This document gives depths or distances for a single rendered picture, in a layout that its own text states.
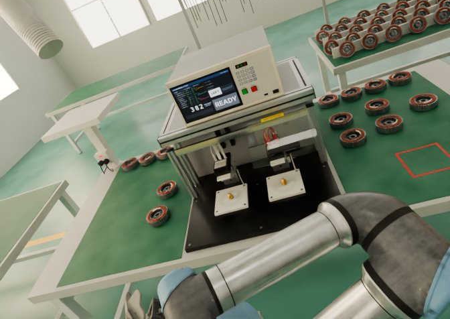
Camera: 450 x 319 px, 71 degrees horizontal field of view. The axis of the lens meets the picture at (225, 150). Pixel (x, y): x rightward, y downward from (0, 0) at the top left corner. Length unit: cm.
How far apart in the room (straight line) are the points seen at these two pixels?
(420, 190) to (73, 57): 813
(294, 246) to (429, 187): 80
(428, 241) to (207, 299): 37
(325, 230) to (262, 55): 79
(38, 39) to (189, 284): 181
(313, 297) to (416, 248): 137
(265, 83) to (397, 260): 85
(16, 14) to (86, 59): 637
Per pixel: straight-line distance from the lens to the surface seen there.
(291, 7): 763
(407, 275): 62
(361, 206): 64
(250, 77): 126
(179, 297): 57
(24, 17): 223
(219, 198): 143
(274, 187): 136
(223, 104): 130
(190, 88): 129
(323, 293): 195
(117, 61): 830
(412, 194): 129
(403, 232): 63
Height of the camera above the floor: 165
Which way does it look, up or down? 30 degrees down
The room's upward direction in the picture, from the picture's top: 24 degrees counter-clockwise
